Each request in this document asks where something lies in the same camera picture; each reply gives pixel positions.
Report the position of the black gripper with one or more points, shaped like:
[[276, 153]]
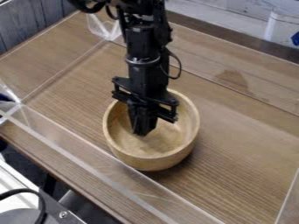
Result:
[[142, 92]]

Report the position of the white container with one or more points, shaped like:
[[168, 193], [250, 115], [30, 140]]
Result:
[[281, 28]]

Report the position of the clear acrylic corner bracket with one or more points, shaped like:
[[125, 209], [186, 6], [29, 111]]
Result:
[[104, 29]]

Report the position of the grey metal bracket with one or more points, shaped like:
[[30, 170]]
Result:
[[57, 214]]

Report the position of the clear acrylic front wall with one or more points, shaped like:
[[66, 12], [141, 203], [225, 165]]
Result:
[[54, 124]]

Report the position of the brown wooden bowl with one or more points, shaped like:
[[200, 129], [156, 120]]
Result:
[[165, 146]]

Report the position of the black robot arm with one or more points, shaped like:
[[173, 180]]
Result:
[[146, 34]]

